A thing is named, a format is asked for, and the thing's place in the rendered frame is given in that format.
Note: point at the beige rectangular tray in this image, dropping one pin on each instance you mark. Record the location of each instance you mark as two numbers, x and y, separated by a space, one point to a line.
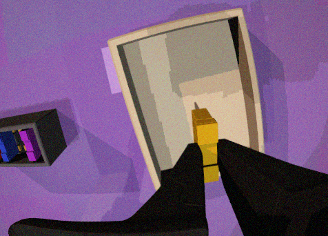
164 69

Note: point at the dark grey fuse block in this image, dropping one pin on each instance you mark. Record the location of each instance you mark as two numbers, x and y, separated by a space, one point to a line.
48 132

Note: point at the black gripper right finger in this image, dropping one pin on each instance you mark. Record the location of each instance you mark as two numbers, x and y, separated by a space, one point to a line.
271 197

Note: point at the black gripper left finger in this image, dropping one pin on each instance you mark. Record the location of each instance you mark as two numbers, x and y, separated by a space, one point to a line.
176 209

